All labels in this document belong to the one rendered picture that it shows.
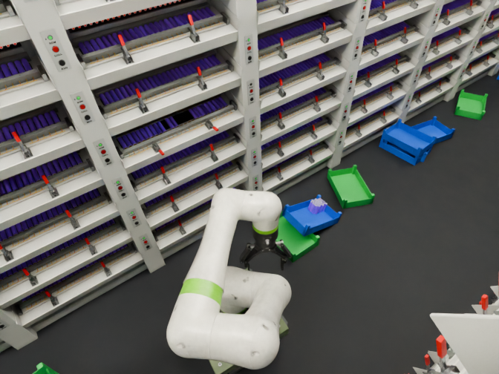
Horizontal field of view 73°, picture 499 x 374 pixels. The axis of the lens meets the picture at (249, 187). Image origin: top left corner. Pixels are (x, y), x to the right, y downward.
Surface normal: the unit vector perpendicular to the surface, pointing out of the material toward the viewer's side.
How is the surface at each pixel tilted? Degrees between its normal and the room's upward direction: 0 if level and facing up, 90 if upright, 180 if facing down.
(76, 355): 0
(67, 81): 90
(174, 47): 15
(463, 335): 90
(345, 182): 0
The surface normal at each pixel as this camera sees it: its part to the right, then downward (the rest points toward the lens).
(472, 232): -0.05, -0.69
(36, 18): 0.57, 0.57
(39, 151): 0.11, -0.52
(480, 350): -0.82, 0.44
